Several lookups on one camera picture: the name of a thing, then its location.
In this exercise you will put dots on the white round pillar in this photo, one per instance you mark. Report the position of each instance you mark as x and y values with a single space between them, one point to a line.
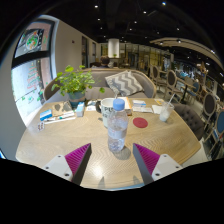
113 47

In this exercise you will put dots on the dark tufted armchair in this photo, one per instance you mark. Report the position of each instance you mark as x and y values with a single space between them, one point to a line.
190 118

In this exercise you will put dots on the group of ceiling spotlights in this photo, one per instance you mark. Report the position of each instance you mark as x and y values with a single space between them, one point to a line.
96 6

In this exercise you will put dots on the flat round red coaster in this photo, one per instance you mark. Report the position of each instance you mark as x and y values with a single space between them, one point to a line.
140 122

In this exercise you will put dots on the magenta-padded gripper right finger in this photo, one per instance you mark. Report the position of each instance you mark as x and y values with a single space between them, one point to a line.
148 160

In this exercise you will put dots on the white mug with black print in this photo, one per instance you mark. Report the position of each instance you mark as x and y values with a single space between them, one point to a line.
104 110

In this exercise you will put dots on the small light blue carton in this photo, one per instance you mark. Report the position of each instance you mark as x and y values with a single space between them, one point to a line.
80 109

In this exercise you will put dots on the grey white chevron cushion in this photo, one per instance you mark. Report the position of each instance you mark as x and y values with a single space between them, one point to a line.
125 83

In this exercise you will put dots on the green potted plant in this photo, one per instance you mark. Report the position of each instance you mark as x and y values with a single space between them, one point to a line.
75 83

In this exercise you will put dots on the brown kraft card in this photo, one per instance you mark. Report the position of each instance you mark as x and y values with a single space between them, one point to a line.
60 108

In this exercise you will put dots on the white paper napkin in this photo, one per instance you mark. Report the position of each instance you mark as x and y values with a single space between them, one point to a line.
157 109

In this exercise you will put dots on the yellow square card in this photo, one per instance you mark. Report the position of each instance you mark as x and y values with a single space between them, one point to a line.
159 102

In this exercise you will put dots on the blue white card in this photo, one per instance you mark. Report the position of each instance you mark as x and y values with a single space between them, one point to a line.
139 103

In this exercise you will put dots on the group of round-backed chairs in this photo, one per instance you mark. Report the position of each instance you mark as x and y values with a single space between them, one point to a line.
171 80

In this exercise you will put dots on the white printed leaflet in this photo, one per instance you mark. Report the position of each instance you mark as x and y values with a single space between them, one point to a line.
142 109

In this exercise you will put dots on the small blue white box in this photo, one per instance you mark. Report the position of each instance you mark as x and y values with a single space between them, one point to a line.
46 115

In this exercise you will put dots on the clear plastic cup with straw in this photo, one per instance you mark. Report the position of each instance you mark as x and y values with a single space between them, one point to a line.
165 112

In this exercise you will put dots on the clear blue-capped water bottle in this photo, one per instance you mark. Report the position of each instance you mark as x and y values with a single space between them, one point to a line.
117 126

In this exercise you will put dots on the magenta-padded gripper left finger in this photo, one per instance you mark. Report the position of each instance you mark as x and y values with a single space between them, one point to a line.
78 160

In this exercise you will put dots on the white orange menu booklet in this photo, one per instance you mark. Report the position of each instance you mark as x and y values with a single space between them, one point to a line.
127 102

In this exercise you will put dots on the grey curved sofa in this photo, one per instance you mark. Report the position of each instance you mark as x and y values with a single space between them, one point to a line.
100 77

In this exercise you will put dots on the person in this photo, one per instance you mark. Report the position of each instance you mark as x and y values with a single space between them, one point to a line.
105 61

